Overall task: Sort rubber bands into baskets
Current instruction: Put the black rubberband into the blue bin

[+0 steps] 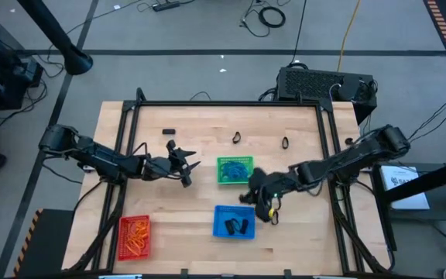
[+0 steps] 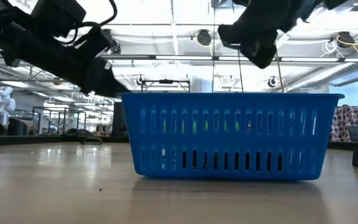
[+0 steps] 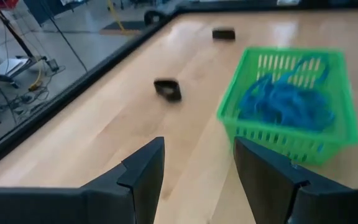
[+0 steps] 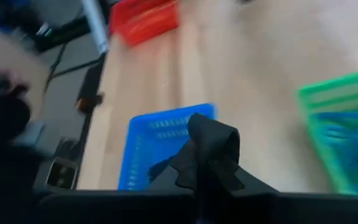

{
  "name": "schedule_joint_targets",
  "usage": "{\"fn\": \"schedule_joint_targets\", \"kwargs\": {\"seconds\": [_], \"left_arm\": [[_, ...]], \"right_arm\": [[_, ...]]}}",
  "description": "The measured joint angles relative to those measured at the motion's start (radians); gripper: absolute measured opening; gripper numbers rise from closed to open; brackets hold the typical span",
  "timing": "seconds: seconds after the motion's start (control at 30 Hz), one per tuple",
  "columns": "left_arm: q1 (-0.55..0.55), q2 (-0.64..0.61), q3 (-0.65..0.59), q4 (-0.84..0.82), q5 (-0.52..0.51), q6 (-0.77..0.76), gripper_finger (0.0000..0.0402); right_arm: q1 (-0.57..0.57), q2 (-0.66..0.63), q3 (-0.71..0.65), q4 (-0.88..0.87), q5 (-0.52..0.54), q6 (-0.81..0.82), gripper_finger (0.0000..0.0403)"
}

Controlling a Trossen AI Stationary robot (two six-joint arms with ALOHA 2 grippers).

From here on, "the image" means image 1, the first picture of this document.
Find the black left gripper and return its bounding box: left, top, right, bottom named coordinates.
left=142, top=139, right=202, bottom=182

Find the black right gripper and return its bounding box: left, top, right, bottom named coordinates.
left=238, top=172, right=300, bottom=210

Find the blue plastic basket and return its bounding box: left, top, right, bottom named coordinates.
left=211, top=204, right=256, bottom=240

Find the green plastic basket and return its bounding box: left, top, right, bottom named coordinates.
left=215, top=155, right=255, bottom=186

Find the red plastic basket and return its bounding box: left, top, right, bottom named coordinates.
left=117, top=215, right=152, bottom=262

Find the black computer case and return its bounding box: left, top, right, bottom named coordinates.
left=276, top=66, right=378, bottom=125

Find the black pole stand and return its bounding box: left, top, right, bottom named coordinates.
left=15, top=0, right=94, bottom=77

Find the black power strip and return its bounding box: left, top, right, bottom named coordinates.
left=152, top=1, right=180, bottom=12

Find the white paper sheet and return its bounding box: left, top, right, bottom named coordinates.
left=380, top=165, right=431, bottom=210

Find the black side stand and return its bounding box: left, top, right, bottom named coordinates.
left=369, top=154, right=446, bottom=257

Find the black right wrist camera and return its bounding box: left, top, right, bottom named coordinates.
left=249, top=167, right=267, bottom=183

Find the coiled black cable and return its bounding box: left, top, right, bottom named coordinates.
left=258, top=6, right=286, bottom=29

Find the black hanging cable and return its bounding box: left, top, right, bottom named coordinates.
left=290, top=0, right=308, bottom=65

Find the yellow hanging cable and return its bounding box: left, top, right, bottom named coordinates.
left=337, top=0, right=362, bottom=73

